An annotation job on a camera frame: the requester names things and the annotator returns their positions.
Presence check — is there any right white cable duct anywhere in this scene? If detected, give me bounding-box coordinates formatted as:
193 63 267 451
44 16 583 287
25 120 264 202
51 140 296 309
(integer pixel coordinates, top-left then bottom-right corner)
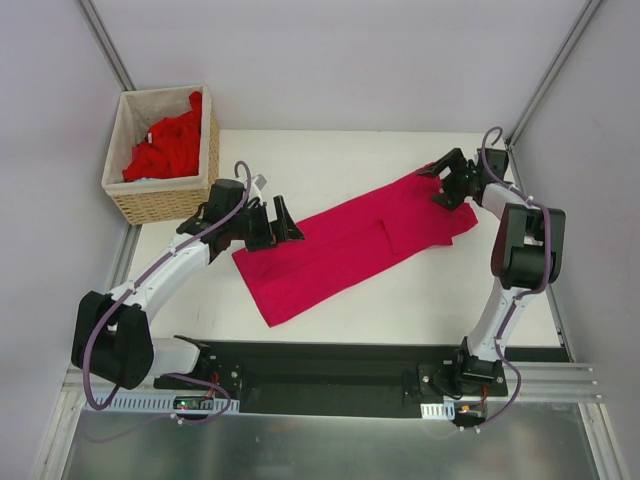
420 402 455 421

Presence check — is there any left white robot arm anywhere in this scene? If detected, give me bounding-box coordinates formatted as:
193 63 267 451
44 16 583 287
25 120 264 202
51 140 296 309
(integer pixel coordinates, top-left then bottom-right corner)
71 175 304 390

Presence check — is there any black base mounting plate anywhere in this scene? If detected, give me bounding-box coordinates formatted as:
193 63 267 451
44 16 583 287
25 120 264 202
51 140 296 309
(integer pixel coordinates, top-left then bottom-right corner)
149 339 509 416

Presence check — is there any left white cable duct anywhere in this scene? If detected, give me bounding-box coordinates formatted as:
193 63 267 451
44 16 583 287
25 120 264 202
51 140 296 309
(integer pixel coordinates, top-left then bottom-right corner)
102 393 240 415

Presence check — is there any aluminium frame post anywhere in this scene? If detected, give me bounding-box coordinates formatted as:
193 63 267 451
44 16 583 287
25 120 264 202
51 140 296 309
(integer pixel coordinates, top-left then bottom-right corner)
505 0 606 150
74 0 136 91

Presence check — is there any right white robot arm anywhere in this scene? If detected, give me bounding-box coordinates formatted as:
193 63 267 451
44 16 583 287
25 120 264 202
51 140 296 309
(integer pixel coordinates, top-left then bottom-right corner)
417 148 566 400

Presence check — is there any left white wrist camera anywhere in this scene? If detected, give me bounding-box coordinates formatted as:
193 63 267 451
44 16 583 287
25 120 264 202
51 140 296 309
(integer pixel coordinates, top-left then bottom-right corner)
249 174 267 199

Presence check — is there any left aluminium frame post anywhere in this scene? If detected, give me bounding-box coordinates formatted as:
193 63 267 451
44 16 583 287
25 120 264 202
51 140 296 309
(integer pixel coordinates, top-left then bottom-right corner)
74 0 136 91

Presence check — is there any red t shirt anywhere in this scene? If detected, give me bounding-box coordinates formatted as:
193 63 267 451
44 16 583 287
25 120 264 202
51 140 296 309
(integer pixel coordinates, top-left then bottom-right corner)
122 91 202 182

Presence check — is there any wicker laundry basket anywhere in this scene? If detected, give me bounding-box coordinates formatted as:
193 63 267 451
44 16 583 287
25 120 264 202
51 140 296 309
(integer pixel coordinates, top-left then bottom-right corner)
101 84 220 225

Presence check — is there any right aluminium frame post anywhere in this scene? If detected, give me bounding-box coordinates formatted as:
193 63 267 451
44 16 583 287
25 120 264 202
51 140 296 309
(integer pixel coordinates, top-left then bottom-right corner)
505 0 606 150

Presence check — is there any magenta t shirt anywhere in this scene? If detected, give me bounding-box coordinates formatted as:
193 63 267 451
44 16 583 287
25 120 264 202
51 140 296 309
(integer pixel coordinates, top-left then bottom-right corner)
232 172 478 327

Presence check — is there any white cable duct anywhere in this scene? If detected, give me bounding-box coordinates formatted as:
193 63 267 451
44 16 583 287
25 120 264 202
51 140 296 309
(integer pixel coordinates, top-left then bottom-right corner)
420 402 455 421
102 393 240 415

